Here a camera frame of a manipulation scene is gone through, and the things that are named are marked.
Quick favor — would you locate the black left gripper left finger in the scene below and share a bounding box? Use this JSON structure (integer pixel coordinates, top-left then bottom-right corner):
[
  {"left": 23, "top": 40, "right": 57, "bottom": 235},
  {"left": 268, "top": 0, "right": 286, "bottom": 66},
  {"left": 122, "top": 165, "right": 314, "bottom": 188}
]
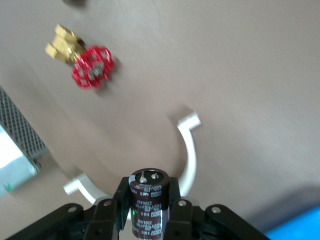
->
[{"left": 7, "top": 176, "right": 132, "bottom": 240}]

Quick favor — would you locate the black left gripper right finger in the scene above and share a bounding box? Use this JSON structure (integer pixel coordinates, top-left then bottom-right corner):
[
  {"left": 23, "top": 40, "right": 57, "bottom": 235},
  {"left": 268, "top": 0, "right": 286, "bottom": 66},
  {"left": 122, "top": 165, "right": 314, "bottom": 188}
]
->
[{"left": 164, "top": 176, "right": 271, "bottom": 240}]

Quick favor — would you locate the dark capacitor with white print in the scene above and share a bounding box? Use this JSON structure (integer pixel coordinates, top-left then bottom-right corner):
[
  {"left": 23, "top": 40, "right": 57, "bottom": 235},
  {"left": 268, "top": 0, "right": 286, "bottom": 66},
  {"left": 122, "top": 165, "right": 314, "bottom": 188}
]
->
[{"left": 128, "top": 167, "right": 171, "bottom": 240}]

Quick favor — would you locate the blue plastic tray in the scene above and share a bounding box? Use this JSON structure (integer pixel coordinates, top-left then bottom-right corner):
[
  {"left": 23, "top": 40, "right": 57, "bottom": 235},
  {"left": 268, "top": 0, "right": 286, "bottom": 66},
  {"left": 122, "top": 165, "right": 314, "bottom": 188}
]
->
[{"left": 264, "top": 207, "right": 320, "bottom": 240}]

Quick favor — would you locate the white semicircular pipe clamp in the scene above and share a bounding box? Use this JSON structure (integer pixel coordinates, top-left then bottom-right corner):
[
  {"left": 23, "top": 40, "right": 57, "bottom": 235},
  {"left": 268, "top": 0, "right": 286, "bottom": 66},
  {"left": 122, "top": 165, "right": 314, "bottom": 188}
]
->
[{"left": 62, "top": 111, "right": 202, "bottom": 205}]

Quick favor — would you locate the grey metal power supply box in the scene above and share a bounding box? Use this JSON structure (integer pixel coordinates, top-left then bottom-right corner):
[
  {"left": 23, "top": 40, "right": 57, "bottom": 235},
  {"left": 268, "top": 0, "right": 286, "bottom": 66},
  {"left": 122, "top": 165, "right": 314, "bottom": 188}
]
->
[{"left": 0, "top": 84, "right": 51, "bottom": 198}]

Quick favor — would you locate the brown table cover sheet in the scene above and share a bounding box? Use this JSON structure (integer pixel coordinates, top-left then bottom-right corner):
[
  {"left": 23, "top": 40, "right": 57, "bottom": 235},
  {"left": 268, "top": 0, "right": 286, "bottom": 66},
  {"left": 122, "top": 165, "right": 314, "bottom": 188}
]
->
[{"left": 0, "top": 0, "right": 320, "bottom": 240}]

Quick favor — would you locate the brass valve with red handwheel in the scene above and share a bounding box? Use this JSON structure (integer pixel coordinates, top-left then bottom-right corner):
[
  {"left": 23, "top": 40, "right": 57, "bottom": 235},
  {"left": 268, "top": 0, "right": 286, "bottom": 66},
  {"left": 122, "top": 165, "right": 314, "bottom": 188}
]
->
[{"left": 44, "top": 23, "right": 116, "bottom": 90}]

